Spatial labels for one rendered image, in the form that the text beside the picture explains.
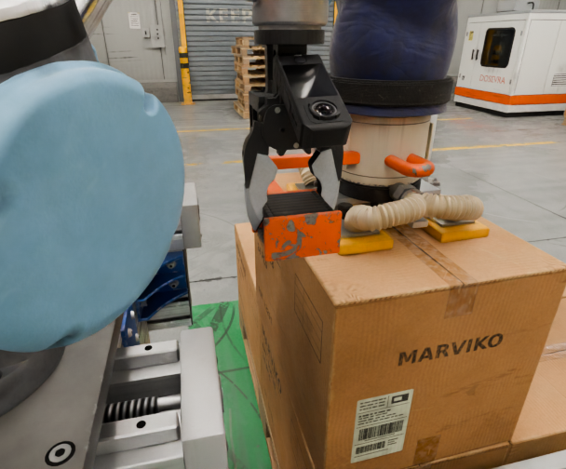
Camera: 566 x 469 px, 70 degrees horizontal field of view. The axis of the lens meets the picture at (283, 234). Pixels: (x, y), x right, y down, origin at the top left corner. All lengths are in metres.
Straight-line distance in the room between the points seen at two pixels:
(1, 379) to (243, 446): 1.30
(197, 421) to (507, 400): 0.66
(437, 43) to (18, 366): 0.68
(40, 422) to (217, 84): 9.73
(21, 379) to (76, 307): 0.17
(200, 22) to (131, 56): 1.63
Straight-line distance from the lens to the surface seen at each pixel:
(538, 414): 1.10
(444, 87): 0.76
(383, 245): 0.71
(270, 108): 0.43
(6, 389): 0.35
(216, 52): 9.92
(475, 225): 0.81
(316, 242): 0.45
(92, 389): 0.34
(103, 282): 0.19
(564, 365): 1.26
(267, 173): 0.44
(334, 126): 0.35
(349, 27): 0.74
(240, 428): 1.63
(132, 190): 0.18
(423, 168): 0.70
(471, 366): 0.78
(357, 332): 0.61
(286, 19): 0.42
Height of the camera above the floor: 1.27
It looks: 26 degrees down
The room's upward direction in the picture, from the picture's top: straight up
